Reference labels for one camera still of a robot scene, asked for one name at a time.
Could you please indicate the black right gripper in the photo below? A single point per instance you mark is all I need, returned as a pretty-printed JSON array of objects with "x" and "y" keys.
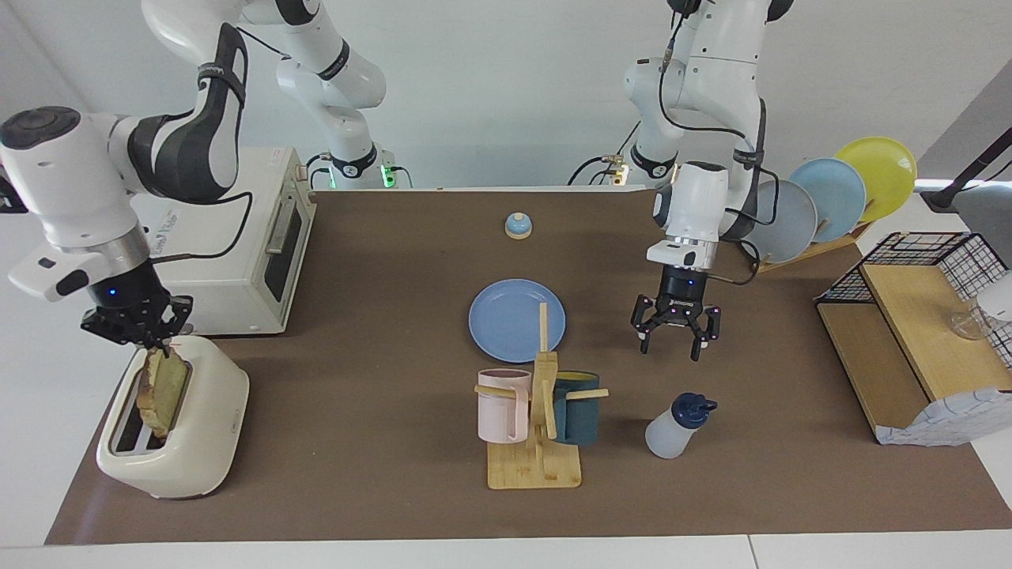
[{"x": 122, "y": 300}]

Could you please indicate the blue wooden call bell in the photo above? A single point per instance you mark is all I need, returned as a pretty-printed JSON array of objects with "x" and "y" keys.
[{"x": 518, "y": 227}]

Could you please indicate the grey rounded object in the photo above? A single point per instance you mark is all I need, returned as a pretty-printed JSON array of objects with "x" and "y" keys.
[{"x": 988, "y": 213}]

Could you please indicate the white bottle dark blue cap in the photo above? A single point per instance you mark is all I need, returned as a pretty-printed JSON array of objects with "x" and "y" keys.
[{"x": 668, "y": 435}]

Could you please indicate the two-tier wooden shelf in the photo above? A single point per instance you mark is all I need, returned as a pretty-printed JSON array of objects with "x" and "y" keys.
[{"x": 917, "y": 324}]

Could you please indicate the white rounded object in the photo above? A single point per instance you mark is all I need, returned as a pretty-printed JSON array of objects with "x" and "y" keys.
[{"x": 1000, "y": 300}]

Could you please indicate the clear glass cup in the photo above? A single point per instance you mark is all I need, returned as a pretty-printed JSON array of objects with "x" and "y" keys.
[{"x": 966, "y": 324}]

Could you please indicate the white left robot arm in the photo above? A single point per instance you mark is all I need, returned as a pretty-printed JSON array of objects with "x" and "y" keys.
[{"x": 711, "y": 71}]

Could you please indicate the wooden plate rack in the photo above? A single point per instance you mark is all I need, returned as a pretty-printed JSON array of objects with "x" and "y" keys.
[{"x": 798, "y": 257}]

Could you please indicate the grey round plate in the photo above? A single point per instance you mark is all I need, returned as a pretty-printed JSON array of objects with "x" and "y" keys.
[{"x": 791, "y": 225}]

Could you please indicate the brown table mat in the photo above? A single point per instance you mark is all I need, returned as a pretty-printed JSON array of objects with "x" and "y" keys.
[{"x": 356, "y": 474}]

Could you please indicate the toasted bread slice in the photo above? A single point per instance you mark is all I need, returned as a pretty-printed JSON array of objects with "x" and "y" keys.
[{"x": 162, "y": 395}]

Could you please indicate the wooden mug rack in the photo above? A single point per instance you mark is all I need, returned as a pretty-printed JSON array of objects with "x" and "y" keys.
[{"x": 534, "y": 470}]

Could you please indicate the cream two-slot toaster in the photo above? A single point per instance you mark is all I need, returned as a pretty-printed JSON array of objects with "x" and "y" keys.
[{"x": 205, "y": 419}]

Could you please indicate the white toaster oven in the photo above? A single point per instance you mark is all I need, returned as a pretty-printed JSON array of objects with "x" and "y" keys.
[{"x": 237, "y": 276}]

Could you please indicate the teal mug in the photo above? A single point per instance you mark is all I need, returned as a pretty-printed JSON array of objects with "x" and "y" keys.
[{"x": 581, "y": 419}]

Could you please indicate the light blue round plate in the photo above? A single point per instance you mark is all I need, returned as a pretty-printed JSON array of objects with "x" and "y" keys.
[{"x": 838, "y": 194}]

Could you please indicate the yellow round plate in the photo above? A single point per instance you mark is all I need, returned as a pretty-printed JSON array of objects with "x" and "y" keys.
[{"x": 885, "y": 174}]

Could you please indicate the white blue checkered cloth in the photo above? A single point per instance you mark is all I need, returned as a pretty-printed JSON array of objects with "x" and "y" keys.
[{"x": 949, "y": 419}]

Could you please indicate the black clamp mount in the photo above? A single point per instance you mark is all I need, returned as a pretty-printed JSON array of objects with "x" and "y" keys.
[{"x": 6, "y": 197}]

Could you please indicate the pink mug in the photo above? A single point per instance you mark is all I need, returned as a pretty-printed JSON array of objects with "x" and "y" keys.
[{"x": 500, "y": 415}]

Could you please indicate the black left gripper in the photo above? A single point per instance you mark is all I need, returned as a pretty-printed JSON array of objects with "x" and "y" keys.
[{"x": 684, "y": 296}]

